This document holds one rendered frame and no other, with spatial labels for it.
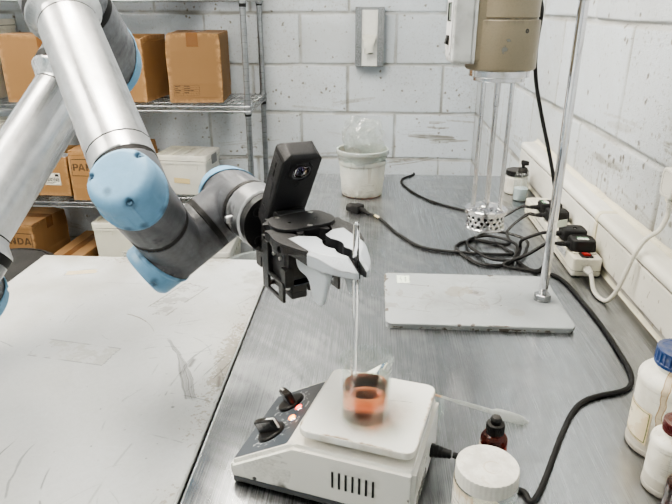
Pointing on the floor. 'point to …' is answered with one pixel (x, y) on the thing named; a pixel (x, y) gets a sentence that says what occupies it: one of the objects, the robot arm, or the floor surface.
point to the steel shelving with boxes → (218, 78)
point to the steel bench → (446, 355)
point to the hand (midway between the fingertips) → (355, 263)
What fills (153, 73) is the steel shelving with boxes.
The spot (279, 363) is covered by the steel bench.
